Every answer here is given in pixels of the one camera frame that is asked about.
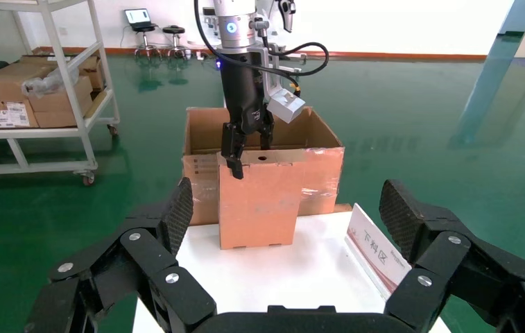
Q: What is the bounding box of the plain brown cardboard box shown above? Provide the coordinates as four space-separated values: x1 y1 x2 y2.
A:
28 76 94 114
18 54 105 92
0 62 56 102

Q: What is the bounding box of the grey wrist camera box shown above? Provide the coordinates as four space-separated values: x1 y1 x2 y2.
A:
266 88 307 124

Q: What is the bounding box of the small cardboard box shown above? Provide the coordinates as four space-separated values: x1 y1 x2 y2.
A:
216 149 309 250

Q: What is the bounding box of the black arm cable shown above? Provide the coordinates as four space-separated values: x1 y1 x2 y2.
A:
193 0 331 95

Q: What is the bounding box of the white acrylic sign placard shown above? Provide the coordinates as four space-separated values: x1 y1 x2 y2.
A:
345 203 413 300

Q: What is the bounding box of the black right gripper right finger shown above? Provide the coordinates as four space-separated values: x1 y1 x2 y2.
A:
378 179 525 333

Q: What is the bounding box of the black hanging tool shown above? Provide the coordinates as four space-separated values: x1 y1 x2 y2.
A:
277 0 298 33

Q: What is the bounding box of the cardboard box with white label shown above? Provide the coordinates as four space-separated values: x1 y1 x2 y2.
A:
0 97 40 130

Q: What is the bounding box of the black round stool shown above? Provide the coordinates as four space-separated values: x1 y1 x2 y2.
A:
162 25 187 60
131 23 160 58

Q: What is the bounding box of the flat brown cardboard box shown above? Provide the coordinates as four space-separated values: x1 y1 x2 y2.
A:
34 108 94 128

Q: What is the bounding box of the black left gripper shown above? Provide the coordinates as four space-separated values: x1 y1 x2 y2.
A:
219 49 276 180

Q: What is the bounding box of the large open cardboard box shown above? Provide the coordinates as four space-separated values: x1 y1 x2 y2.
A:
181 106 346 227

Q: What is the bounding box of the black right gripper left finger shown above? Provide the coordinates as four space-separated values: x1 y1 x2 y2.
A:
23 176 217 333

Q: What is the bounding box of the blue building column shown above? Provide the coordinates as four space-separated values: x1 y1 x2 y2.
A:
499 0 525 37

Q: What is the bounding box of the open laptop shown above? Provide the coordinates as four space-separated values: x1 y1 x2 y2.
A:
124 8 153 26

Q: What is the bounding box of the white metal shelf cart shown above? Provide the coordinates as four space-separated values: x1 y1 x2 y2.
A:
0 0 121 187

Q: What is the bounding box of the clear plastic bag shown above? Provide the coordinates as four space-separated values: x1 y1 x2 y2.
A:
22 66 79 99

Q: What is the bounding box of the silver camera mount bracket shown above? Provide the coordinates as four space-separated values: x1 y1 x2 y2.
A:
246 43 304 100

